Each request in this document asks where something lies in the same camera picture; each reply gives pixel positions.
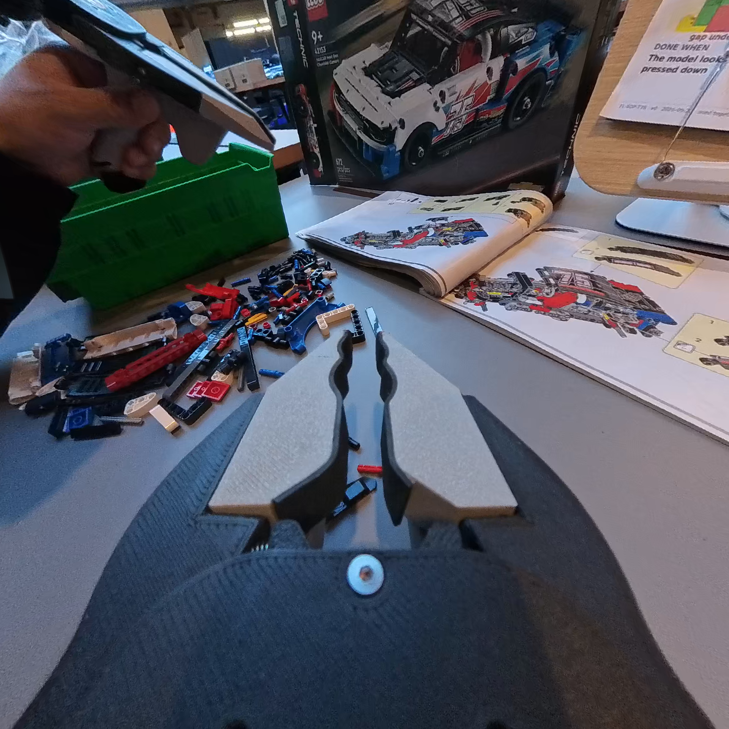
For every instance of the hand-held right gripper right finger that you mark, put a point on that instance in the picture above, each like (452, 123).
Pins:
(444, 450)

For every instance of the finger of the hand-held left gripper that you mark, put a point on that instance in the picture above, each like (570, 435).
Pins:
(239, 119)
(196, 136)

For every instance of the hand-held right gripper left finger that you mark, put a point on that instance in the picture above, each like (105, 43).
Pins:
(285, 444)

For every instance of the small red pin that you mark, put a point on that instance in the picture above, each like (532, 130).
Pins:
(370, 469)

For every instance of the black connector brick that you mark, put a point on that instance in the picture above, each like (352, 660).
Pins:
(356, 492)

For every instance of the green plastic bin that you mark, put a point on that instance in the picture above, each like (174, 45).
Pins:
(171, 228)

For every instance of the pile of toy bricks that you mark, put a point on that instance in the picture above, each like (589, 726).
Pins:
(171, 353)

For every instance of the person's left forearm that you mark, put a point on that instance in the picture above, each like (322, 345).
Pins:
(28, 228)

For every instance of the grey desk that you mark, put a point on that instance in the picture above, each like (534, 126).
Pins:
(569, 512)

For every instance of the person's left hand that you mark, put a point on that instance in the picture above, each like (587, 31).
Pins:
(68, 114)

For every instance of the cluttered work table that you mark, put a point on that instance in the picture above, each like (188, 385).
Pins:
(250, 84)

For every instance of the white table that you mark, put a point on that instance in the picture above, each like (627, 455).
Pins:
(285, 145)

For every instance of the clear plastic bag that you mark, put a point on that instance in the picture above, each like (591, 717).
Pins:
(23, 40)

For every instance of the open instruction booklet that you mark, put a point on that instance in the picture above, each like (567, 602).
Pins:
(569, 370)

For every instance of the toy car set box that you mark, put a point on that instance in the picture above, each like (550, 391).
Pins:
(484, 165)

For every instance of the wooden document stand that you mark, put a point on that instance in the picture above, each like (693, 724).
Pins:
(603, 142)

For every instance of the printed instruction sheet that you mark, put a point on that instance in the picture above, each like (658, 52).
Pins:
(655, 91)

